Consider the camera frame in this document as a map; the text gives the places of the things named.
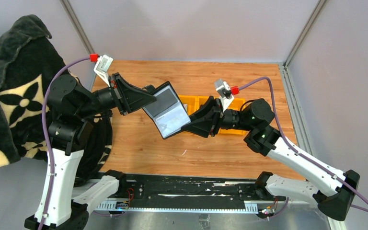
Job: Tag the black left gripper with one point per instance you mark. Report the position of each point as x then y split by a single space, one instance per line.
127 96

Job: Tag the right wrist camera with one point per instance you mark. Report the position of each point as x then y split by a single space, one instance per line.
225 94

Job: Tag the yellow bin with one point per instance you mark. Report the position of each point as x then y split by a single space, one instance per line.
232 118
201 100
190 102

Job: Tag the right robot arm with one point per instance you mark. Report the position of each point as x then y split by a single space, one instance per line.
330 189

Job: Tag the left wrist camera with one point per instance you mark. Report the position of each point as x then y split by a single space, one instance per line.
101 68

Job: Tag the black floral blanket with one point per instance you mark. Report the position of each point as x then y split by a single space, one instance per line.
28 63

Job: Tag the yellow bin right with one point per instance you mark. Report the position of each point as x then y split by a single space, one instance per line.
232 118

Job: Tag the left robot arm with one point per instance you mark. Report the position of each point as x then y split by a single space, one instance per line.
66 140

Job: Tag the yellow bin middle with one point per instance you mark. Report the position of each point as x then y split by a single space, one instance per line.
201 100

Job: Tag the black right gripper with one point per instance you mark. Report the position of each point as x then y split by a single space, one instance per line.
205 121

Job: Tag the black leather card holder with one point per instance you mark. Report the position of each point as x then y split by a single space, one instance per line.
167 112

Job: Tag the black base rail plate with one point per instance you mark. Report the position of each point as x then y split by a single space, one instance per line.
190 193

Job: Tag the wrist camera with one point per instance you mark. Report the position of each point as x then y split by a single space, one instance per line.
101 68
225 94

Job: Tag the yellow bin left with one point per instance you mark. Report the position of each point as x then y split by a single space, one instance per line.
190 102

